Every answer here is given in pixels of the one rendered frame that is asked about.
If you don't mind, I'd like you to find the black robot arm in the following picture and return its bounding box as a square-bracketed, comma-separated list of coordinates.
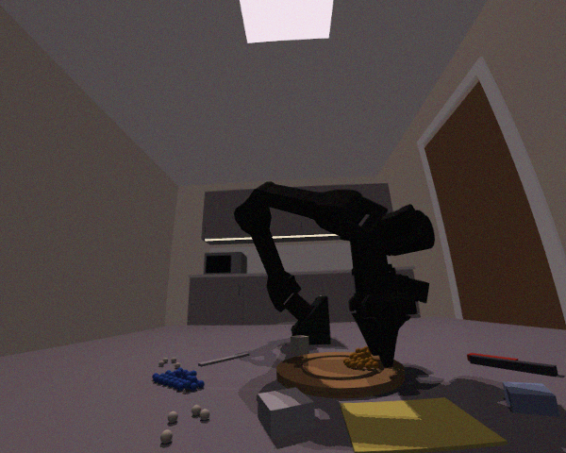
[234, 181, 435, 324]

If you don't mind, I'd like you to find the brown round bead board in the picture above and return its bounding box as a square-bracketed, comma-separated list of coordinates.
[276, 352, 405, 399]

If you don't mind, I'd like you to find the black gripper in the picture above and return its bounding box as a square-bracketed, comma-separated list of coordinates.
[349, 258, 417, 368]

